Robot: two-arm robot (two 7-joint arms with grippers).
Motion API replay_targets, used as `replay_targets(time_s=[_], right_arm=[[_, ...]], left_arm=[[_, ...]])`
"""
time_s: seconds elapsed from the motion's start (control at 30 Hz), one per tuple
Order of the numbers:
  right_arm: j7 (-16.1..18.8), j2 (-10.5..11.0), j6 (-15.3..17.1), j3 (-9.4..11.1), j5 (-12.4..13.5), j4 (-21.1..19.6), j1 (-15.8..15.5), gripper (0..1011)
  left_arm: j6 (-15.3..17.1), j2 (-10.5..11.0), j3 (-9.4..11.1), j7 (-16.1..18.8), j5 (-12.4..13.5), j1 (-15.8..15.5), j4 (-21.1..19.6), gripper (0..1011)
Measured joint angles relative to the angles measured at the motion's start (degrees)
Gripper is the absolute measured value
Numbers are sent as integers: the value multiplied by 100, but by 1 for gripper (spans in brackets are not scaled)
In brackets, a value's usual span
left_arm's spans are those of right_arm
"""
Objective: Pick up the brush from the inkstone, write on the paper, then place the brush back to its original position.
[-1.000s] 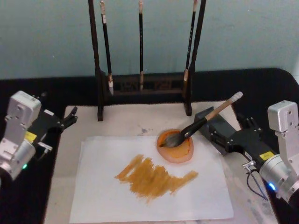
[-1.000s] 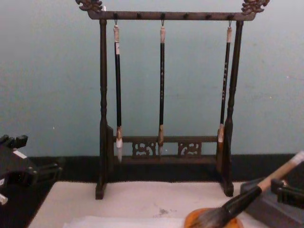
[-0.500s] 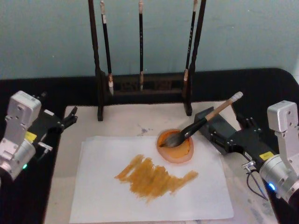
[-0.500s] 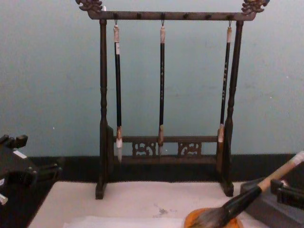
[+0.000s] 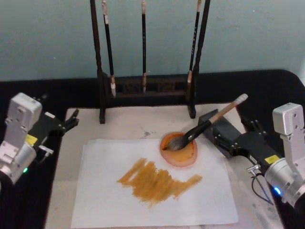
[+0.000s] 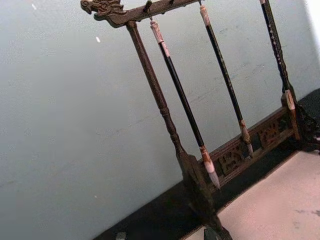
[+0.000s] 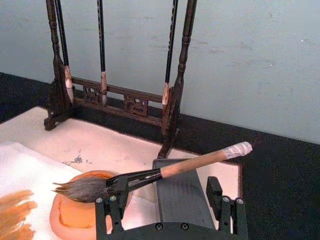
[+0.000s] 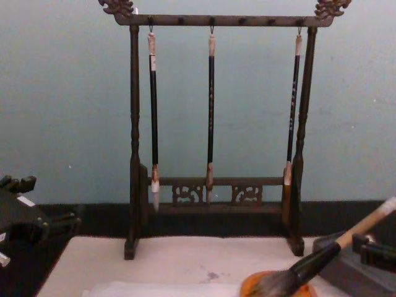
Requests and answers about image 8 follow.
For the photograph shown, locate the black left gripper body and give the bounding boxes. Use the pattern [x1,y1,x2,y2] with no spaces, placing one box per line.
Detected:
[0,187,51,252]

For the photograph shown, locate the large tan-handled calligraphy brush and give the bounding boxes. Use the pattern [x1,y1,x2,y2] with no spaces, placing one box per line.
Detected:
[246,197,396,297]

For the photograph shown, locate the dark grey ink stone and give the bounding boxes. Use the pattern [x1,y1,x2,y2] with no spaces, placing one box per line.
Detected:
[312,230,396,293]

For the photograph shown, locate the black table cloth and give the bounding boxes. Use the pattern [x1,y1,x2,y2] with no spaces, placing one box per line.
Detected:
[0,200,396,297]

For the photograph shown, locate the orange round dish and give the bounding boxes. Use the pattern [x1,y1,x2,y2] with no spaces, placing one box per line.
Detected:
[240,270,317,297]

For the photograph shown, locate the white paper sheet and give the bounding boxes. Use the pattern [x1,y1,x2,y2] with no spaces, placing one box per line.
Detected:
[81,279,249,297]

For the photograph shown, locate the white felt mat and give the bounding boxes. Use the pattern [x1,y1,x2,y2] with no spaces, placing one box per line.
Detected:
[36,236,396,297]

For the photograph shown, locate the dark carved wooden brush rack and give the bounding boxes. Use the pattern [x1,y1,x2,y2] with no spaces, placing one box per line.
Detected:
[98,0,353,261]

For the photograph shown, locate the black calligraphy brush white tip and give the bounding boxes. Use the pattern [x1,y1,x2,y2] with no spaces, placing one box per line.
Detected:
[147,24,161,213]

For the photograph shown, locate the black calligraphy brush brown tip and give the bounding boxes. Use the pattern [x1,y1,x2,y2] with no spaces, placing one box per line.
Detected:
[281,27,304,228]

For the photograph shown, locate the black calligraphy brush grey tip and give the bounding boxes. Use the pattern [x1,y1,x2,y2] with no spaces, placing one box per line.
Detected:
[205,25,217,205]

